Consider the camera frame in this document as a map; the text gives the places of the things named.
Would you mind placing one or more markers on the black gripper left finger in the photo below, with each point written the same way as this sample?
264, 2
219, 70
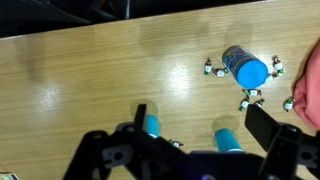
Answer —
140, 115

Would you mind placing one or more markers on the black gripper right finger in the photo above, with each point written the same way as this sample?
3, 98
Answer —
263, 125

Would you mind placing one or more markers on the blue jar lid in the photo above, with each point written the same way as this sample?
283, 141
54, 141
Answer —
253, 74

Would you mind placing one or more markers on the blue printed jar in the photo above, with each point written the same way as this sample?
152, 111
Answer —
235, 58

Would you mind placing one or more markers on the blue plastic cup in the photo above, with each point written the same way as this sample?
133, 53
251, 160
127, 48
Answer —
152, 126
227, 140

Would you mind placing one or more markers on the small wrapped candy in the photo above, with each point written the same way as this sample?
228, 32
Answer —
259, 103
220, 72
252, 92
208, 67
176, 144
288, 104
245, 104
278, 65
270, 78

